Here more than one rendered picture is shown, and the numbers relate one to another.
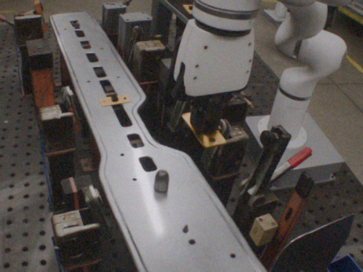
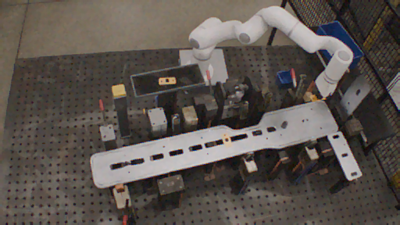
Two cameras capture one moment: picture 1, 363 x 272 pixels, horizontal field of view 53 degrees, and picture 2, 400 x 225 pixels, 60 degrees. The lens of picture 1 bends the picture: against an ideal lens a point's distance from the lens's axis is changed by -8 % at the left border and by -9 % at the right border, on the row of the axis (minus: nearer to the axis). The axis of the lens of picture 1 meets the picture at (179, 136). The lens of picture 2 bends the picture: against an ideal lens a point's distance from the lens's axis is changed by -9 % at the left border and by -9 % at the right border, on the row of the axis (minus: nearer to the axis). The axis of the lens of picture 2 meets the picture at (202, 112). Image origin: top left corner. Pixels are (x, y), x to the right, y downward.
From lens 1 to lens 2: 1.89 m
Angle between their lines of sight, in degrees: 57
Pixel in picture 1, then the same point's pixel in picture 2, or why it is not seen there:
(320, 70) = not seen: hidden behind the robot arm
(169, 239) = (307, 126)
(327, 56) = not seen: hidden behind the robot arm
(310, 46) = not seen: hidden behind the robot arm
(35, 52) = (180, 185)
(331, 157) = (219, 54)
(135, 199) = (291, 135)
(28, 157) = (203, 211)
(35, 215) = (248, 201)
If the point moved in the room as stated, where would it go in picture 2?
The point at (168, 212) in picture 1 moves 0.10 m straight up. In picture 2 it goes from (295, 125) to (301, 116)
